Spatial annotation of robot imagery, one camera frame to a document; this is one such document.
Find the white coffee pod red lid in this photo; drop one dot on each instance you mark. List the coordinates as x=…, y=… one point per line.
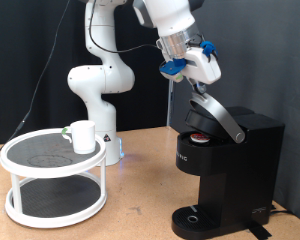
x=200, y=137

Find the black Keurig coffee machine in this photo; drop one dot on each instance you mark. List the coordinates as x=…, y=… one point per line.
x=236, y=173

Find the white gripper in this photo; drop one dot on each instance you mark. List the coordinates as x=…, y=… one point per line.
x=203, y=66

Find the black tape strip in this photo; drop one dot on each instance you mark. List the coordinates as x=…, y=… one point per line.
x=260, y=230

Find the grey metal vertical pole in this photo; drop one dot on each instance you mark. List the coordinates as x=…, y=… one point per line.
x=170, y=103

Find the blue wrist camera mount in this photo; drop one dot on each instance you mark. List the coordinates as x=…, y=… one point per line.
x=171, y=66

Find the white two-tier turntable stand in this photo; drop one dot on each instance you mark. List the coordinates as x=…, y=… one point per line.
x=53, y=172

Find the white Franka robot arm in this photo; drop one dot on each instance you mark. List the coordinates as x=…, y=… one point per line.
x=100, y=80

